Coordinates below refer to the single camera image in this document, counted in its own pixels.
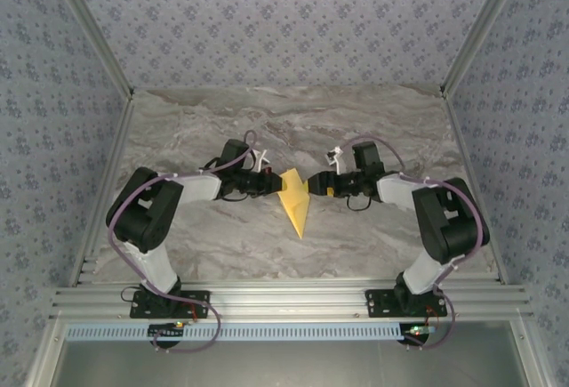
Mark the aluminium tray side rail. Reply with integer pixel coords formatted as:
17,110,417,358
510,310,550,387
26,315,68,387

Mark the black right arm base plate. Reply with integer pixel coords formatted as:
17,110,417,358
364,288,448,319

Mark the aluminium table side rail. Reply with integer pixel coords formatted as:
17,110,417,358
68,92,137,289
442,93,511,286

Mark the aluminium frame post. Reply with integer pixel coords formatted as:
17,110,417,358
439,0,533,98
42,0,135,100

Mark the grey metal tray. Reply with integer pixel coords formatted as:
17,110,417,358
46,319,539,387

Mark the aluminium cross rail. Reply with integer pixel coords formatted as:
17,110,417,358
51,283,534,320

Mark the thin black right gripper cable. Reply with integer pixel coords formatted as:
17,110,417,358
345,194,373,214

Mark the black controller board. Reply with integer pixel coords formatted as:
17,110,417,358
148,322,184,344
401,322,439,346

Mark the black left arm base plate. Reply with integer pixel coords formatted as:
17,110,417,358
129,291,211,319

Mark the yellow square paper sheet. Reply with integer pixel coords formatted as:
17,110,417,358
277,167,311,240

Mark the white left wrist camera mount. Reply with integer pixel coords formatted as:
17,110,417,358
252,149,274,174

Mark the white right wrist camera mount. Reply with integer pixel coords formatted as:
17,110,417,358
325,146,347,173

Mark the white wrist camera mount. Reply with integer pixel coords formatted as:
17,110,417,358
325,146,347,173
252,149,274,174

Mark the pale blue slotted cable duct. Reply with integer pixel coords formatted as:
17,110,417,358
66,322,428,343

